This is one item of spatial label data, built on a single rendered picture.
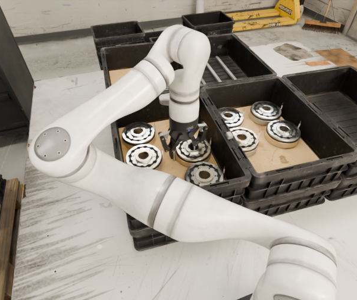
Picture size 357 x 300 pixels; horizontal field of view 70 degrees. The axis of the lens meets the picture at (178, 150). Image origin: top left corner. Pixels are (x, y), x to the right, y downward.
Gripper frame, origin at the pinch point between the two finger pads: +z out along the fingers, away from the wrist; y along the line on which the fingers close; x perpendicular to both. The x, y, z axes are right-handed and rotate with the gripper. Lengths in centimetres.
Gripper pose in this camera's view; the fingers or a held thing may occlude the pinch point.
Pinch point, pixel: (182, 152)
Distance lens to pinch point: 74.8
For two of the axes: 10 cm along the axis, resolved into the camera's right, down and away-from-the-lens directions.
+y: 9.4, -2.4, 2.4
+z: 0.0, 7.0, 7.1
